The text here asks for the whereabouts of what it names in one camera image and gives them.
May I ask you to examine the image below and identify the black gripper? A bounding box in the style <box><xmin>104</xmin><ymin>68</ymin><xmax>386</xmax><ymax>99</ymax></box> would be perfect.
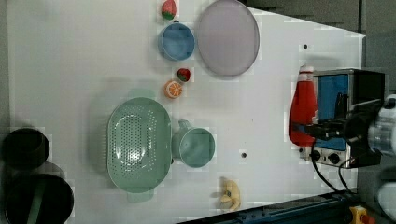
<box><xmin>295</xmin><ymin>100</ymin><xmax>383</xmax><ymax>155</ymax></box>

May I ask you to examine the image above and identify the red plush ketchup bottle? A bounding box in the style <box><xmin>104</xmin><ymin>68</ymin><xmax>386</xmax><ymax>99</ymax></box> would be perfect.
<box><xmin>289</xmin><ymin>65</ymin><xmax>318</xmax><ymax>147</ymax></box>

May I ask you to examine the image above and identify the green plastic strainer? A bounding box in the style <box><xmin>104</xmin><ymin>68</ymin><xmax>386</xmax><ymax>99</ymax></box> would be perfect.
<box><xmin>106</xmin><ymin>89</ymin><xmax>172</xmax><ymax>203</ymax></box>

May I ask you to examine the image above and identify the silver black toaster oven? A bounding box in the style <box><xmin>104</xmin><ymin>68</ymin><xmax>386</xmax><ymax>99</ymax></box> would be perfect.
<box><xmin>300</xmin><ymin>69</ymin><xmax>385</xmax><ymax>169</ymax></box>

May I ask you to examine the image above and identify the yellow red emergency button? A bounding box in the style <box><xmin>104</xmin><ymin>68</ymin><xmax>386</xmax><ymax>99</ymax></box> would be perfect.
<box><xmin>349</xmin><ymin>205</ymin><xmax>375</xmax><ymax>224</ymax></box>

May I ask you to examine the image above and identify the toy banana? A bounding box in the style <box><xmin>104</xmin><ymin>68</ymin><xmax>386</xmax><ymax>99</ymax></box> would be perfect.
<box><xmin>219</xmin><ymin>178</ymin><xmax>241</xmax><ymax>212</ymax></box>

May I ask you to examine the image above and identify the purple round plate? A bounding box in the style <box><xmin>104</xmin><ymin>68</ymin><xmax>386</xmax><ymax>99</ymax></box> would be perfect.
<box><xmin>196</xmin><ymin>0</ymin><xmax>260</xmax><ymax>76</ymax></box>

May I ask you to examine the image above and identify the green plastic cup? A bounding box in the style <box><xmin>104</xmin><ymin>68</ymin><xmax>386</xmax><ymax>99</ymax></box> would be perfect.
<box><xmin>172</xmin><ymin>119</ymin><xmax>216</xmax><ymax>168</ymax></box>

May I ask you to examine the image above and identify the small toy strawberry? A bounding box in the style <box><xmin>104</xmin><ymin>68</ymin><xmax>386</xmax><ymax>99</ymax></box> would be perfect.
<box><xmin>177</xmin><ymin>68</ymin><xmax>191</xmax><ymax>82</ymax></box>

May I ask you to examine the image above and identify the toy orange half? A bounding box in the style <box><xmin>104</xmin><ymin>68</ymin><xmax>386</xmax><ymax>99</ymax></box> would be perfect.
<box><xmin>163</xmin><ymin>80</ymin><xmax>183</xmax><ymax>99</ymax></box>

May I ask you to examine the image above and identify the blue plastic cup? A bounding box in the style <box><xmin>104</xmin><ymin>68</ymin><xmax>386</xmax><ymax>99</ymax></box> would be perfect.
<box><xmin>157</xmin><ymin>21</ymin><xmax>195</xmax><ymax>62</ymax></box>

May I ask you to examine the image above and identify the toy watermelon slice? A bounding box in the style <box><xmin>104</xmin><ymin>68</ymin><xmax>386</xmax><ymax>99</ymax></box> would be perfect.
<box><xmin>161</xmin><ymin>0</ymin><xmax>177</xmax><ymax>21</ymax></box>

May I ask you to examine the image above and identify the large black round bin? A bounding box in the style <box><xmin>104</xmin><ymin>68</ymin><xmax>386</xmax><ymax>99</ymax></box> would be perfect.
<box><xmin>5</xmin><ymin>174</ymin><xmax>74</xmax><ymax>224</ymax></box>

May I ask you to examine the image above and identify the small black cylinder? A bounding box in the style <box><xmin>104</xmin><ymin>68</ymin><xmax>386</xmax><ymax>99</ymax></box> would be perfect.
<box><xmin>1</xmin><ymin>128</ymin><xmax>50</xmax><ymax>170</ymax></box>

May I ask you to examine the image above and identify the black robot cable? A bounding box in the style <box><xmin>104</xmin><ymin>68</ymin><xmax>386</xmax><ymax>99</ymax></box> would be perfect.
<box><xmin>310</xmin><ymin>139</ymin><xmax>359</xmax><ymax>195</ymax></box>

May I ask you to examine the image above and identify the blue metal table rail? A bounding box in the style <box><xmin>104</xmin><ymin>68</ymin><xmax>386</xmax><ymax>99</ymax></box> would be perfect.
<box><xmin>177</xmin><ymin>190</ymin><xmax>359</xmax><ymax>224</ymax></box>

